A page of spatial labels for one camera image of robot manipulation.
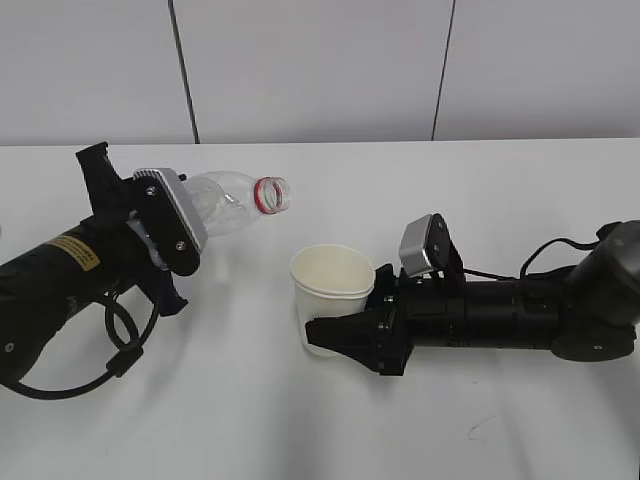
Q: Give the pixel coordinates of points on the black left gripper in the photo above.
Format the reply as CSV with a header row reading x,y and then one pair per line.
x,y
121,251

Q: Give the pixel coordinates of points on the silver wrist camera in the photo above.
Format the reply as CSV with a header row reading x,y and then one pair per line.
x,y
426,247
170,218

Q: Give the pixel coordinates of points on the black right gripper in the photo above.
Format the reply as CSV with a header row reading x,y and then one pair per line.
x,y
377,337

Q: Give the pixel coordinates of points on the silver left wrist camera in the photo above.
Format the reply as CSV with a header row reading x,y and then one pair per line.
x,y
170,218

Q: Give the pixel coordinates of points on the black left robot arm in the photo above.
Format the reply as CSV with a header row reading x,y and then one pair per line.
x,y
42,289

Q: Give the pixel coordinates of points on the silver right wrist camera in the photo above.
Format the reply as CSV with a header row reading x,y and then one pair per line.
x,y
426,247

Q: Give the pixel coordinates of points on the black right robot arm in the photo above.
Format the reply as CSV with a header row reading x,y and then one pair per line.
x,y
587,312

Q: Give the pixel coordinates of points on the white paper cup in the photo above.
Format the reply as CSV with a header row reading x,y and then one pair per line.
x,y
329,281

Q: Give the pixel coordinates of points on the clear plastic water bottle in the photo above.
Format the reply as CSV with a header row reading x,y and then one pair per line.
x,y
228,201

